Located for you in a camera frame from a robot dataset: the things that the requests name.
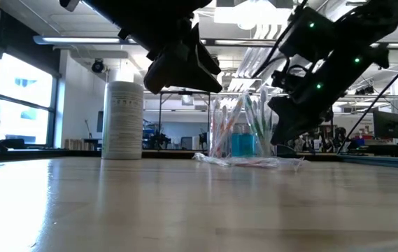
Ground black aluminium table frame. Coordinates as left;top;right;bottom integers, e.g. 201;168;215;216
0;129;398;171

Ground pink toothbrush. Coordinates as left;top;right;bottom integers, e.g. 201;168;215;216
211;97;222;157

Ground white ceiling light panel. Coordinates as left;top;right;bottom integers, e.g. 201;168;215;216
205;0;293;31

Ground black computer monitor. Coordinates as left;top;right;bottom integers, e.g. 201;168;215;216
372;110;398;140

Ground blue mouthwash bottle white cap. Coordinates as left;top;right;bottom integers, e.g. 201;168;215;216
243;124;256;158
232;124;244;158

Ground white wipes canister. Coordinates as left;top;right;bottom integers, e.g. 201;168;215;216
101;80;145;161

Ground clear cup with toothbrushes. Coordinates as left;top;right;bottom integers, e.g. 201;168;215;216
156;90;280;155

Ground low wooden shelf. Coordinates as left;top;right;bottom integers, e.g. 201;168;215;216
64;138;101;152

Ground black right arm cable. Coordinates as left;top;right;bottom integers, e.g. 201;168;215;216
336;38;398;155

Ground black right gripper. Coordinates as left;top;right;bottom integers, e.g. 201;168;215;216
267;45;390;146

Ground black ceiling dome camera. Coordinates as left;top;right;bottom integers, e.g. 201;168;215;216
91;58;105;74

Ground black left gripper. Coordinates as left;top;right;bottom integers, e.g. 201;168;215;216
143;13;222;95

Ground large window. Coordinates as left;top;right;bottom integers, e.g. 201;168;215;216
0;52;62;148

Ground clear acrylic organizer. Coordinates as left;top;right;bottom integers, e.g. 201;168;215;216
208;129;277;159

